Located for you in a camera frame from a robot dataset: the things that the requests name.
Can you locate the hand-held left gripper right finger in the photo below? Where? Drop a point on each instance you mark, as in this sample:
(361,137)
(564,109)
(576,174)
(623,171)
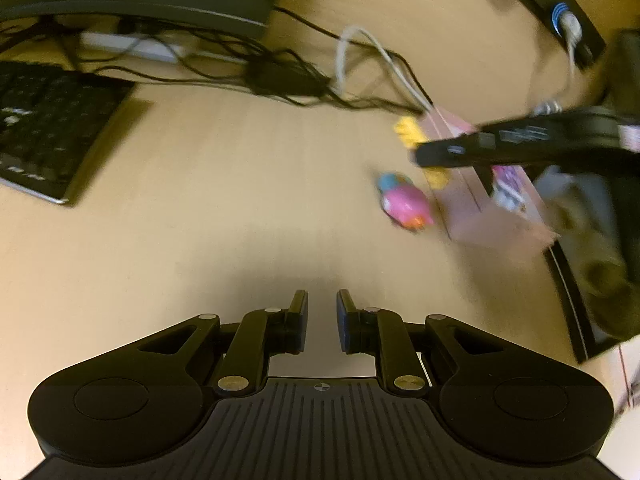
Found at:
(344,325)

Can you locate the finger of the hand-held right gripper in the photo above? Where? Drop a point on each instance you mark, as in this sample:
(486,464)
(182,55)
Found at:
(525,142)

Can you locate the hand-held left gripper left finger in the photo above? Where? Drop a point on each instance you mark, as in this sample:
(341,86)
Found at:
(300,325)

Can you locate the pink cardboard box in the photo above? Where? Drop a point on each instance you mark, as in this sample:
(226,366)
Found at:
(475,220)

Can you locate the yellow toy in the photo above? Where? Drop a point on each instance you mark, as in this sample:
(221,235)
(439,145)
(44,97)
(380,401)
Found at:
(410,130)

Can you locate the pink and teal toy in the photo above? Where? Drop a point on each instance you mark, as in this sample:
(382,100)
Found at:
(405,202)

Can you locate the olive cloth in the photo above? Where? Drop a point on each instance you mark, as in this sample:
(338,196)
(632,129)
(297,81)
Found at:
(595,260)

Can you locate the black power adapter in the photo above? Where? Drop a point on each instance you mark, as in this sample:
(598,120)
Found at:
(285,77)

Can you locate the white power strip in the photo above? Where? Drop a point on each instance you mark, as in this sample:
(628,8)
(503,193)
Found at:
(145,47)

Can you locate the black keyboard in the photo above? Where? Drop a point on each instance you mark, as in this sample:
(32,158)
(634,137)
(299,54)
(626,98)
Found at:
(50,125)

